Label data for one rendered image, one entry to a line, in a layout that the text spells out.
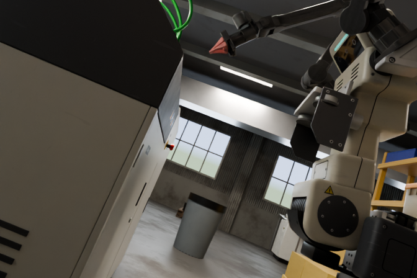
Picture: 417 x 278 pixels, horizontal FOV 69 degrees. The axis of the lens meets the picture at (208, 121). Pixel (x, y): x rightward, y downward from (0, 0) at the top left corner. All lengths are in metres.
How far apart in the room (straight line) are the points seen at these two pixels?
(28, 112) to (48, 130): 0.06
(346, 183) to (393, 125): 0.24
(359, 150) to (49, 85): 0.84
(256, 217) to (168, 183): 2.56
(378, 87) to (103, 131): 0.75
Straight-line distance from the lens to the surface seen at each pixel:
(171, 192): 8.73
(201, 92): 7.52
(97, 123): 0.77
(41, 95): 0.82
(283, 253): 7.03
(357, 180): 0.91
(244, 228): 8.68
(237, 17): 1.36
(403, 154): 6.00
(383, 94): 1.03
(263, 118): 7.39
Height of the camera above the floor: 0.64
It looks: 13 degrees up
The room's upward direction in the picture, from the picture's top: 23 degrees clockwise
